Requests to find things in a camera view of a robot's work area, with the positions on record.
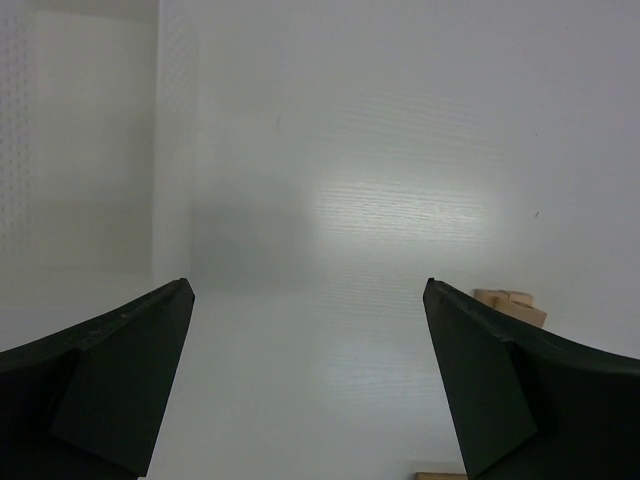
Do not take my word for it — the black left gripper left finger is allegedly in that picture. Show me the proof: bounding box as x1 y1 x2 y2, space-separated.
1 278 195 479

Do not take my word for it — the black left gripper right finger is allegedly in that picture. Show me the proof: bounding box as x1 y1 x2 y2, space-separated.
423 279 639 479

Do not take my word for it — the light wooden long block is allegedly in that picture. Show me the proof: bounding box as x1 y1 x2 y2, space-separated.
474 289 547 328

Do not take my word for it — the striped brown wooden block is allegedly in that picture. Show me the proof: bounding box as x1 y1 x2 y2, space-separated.
413 472 467 480

